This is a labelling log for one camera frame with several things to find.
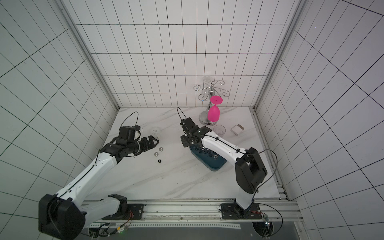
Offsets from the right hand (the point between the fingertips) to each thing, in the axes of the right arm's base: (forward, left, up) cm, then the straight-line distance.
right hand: (183, 140), depth 86 cm
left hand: (-7, +16, +2) cm, 18 cm away
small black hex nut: (-9, +14, -11) cm, 20 cm away
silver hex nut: (-5, +18, -11) cm, 21 cm away
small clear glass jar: (+10, +20, -7) cm, 23 cm away
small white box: (+19, -36, -11) cm, 42 cm away
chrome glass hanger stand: (+29, -15, +15) cm, 36 cm away
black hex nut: (-3, -17, -12) cm, 21 cm away
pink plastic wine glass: (+17, -18, +7) cm, 26 cm away
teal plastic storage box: (-5, -18, -13) cm, 23 cm away
